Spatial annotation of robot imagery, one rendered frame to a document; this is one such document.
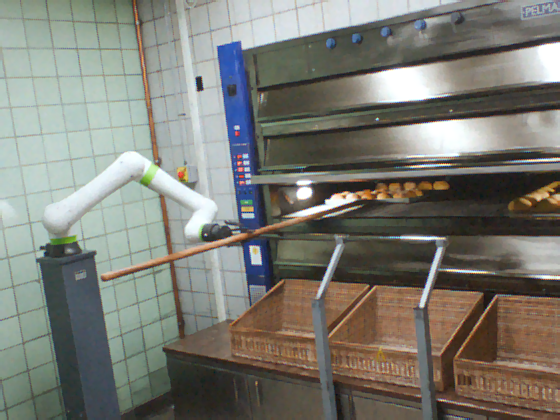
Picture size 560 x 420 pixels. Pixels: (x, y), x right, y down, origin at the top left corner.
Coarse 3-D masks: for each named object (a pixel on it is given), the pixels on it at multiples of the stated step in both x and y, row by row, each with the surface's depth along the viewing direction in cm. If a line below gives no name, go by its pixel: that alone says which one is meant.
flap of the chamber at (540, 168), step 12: (468, 168) 270; (480, 168) 266; (492, 168) 263; (504, 168) 260; (516, 168) 257; (528, 168) 254; (540, 168) 251; (552, 168) 248; (252, 180) 347; (264, 180) 341; (276, 180) 336; (288, 180) 331; (300, 180) 326; (312, 180) 321; (324, 180) 317; (336, 180) 316; (348, 180) 317; (360, 180) 318; (372, 180) 319
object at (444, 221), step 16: (304, 224) 349; (320, 224) 342; (336, 224) 335; (352, 224) 329; (368, 224) 323; (384, 224) 317; (400, 224) 312; (416, 224) 306; (432, 224) 301; (448, 224) 296; (464, 224) 291; (480, 224) 286; (496, 224) 281; (512, 224) 277; (528, 224) 272; (544, 224) 268
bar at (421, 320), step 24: (312, 240) 300; (336, 240) 289; (360, 240) 282; (384, 240) 274; (408, 240) 267; (432, 240) 260; (336, 264) 285; (432, 288) 250; (312, 312) 277; (432, 384) 248; (432, 408) 248
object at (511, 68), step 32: (416, 64) 295; (448, 64) 285; (480, 64) 275; (512, 64) 266; (544, 64) 257; (288, 96) 342; (320, 96) 328; (352, 96) 315; (384, 96) 304; (416, 96) 291; (448, 96) 280
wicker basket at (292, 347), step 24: (288, 288) 357; (312, 288) 347; (336, 288) 338; (360, 288) 328; (264, 312) 347; (288, 312) 356; (336, 312) 336; (240, 336) 323; (264, 336) 312; (288, 336) 302; (312, 336) 340; (264, 360) 314; (288, 360) 305; (312, 360) 296
